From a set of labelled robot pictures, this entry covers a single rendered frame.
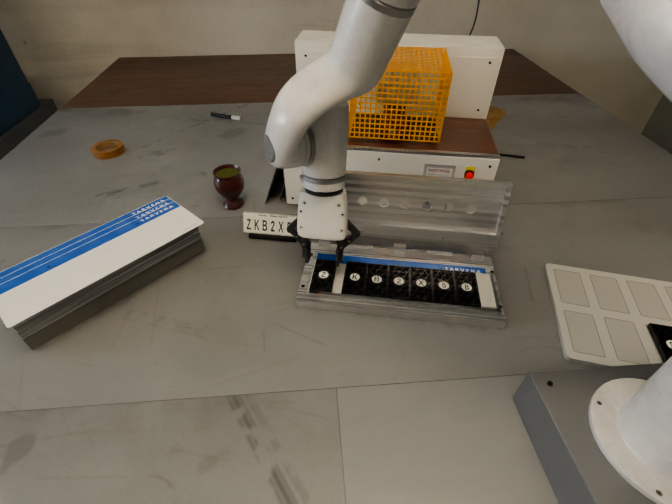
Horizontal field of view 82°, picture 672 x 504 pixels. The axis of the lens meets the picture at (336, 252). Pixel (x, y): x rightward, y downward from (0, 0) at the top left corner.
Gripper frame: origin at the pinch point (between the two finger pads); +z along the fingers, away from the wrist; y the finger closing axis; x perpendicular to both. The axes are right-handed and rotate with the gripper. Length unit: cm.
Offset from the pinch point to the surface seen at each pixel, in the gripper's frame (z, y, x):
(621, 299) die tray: 7, 66, 5
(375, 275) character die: 5.5, 11.7, 2.4
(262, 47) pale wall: -31, -64, 175
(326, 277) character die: 5.9, 0.8, 0.3
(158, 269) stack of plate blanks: 7.6, -38.8, -0.7
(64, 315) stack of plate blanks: 9, -50, -17
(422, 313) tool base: 8.4, 22.0, -5.9
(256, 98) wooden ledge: -14, -48, 109
